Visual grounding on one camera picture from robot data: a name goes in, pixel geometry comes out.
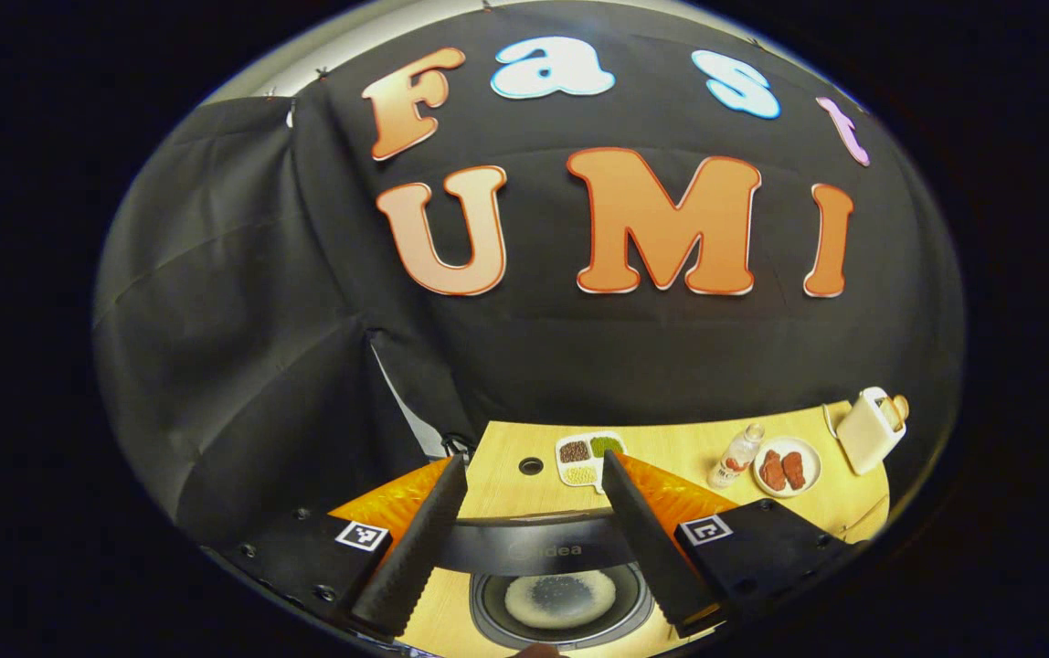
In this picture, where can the red meat piece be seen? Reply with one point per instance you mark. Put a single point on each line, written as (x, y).
(771, 470)
(793, 470)

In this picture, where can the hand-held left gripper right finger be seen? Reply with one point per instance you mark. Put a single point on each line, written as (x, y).
(657, 567)

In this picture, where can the white round plate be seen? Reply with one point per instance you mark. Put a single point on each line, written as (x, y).
(812, 457)

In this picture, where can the white divided grain dish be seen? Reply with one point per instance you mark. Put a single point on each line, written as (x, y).
(590, 461)

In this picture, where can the white toaster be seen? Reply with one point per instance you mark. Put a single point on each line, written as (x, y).
(863, 439)

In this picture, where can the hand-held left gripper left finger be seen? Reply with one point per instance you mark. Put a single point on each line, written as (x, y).
(419, 557)

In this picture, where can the dark grey rice cooker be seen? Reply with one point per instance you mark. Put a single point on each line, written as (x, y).
(534, 544)

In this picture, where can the toast slice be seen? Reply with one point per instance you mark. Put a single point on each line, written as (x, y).
(901, 407)
(890, 416)

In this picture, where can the clear drink bottle red label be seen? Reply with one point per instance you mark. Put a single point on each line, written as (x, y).
(733, 461)

